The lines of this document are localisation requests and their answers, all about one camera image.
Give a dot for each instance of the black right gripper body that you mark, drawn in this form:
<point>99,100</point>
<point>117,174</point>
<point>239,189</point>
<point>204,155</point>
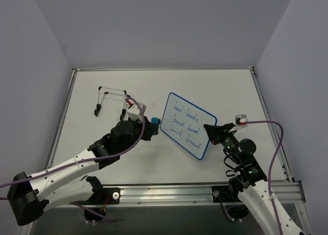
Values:
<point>221,134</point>

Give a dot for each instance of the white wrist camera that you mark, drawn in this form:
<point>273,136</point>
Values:
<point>133,113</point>
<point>240,122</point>

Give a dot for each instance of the blue framed small whiteboard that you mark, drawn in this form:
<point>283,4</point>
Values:
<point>183,122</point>

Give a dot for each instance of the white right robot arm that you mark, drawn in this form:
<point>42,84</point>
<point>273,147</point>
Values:
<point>251,186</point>

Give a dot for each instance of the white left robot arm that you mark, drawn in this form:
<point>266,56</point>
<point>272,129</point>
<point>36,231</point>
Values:
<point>69,182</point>

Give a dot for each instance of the aluminium front rail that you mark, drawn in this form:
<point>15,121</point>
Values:
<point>179,194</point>

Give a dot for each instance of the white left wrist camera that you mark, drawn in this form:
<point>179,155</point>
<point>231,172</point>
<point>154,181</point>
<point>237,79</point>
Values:
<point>133,113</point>

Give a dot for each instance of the blue bone shaped eraser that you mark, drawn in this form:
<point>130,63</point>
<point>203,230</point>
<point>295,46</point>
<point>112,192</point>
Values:
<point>155,124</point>

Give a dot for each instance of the wire whiteboard stand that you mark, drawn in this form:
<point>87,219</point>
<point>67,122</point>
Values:
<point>112,96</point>

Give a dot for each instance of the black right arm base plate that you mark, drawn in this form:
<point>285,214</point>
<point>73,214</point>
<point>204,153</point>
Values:
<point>224,194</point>

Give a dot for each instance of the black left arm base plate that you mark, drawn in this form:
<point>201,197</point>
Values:
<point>108,196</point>

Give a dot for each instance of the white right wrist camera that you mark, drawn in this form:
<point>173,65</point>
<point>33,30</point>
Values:
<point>240,122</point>

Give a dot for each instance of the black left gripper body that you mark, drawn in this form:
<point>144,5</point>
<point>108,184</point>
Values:
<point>148,130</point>

